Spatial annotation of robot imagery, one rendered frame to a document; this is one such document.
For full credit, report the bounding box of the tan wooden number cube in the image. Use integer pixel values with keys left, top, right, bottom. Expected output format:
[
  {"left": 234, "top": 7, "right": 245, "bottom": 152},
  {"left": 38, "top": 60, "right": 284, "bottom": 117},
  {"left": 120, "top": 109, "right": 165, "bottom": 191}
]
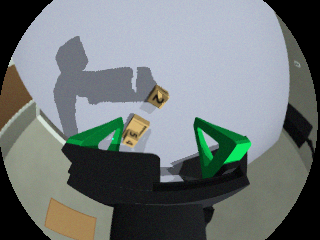
[
  {"left": 122, "top": 129, "right": 139, "bottom": 148},
  {"left": 147, "top": 85, "right": 170, "bottom": 109}
]

